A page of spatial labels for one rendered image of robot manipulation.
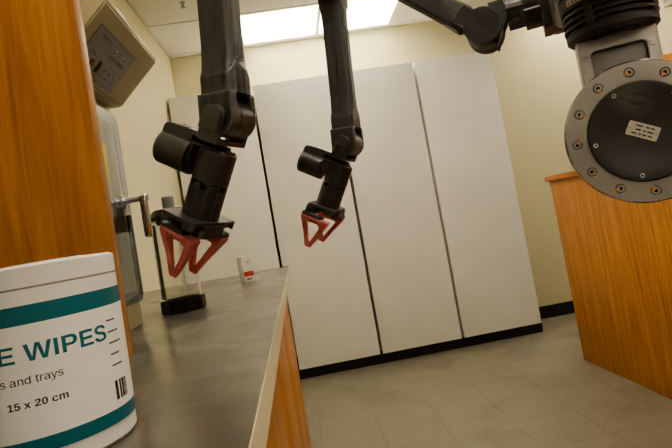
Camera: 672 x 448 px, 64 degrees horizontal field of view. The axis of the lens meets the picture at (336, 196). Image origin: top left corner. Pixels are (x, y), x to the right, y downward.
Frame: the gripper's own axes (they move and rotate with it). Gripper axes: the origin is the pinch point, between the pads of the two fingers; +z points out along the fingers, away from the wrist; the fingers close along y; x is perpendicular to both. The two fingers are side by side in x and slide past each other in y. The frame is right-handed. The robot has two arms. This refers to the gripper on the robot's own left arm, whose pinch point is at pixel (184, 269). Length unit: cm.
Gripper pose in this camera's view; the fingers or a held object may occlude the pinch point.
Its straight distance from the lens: 88.8
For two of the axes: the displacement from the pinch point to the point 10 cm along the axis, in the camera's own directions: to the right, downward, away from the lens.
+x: 8.4, 3.4, -4.2
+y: -4.4, -0.1, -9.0
